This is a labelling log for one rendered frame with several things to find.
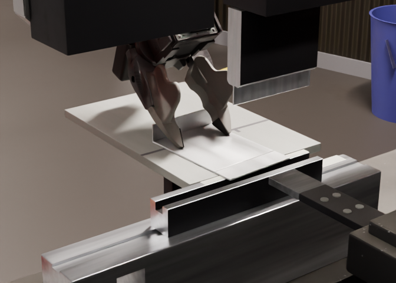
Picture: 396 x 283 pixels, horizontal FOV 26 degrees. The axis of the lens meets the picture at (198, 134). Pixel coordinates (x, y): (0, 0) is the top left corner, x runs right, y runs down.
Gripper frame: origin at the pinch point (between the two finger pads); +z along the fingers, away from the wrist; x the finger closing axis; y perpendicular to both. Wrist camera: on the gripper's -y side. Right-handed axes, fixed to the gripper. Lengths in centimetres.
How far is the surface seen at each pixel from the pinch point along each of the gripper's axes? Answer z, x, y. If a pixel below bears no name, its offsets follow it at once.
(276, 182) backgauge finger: 9.5, -0.8, 10.6
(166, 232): 10.1, -12.4, 6.9
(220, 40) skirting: -120, 235, -292
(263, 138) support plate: 3.2, 6.2, 2.6
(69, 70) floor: -124, 143, -300
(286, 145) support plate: 5.3, 6.8, 5.0
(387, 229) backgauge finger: 18.1, -3.6, 25.3
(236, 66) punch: -1.5, -3.5, 15.6
